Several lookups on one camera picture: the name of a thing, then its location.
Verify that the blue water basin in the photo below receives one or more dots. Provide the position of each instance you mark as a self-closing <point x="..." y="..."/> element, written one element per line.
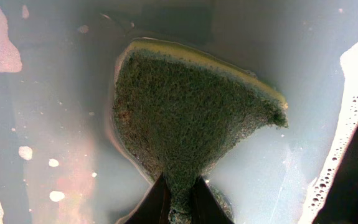
<point x="57" y="162"/>

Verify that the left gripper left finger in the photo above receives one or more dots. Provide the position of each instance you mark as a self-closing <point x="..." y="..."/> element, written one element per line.
<point x="154" y="209"/>

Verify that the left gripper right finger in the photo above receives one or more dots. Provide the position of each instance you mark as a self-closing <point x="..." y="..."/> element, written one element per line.
<point x="205" y="209"/>

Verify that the green yellow sponge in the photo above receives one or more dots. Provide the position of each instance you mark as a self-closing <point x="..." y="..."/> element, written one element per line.
<point x="179" y="110"/>

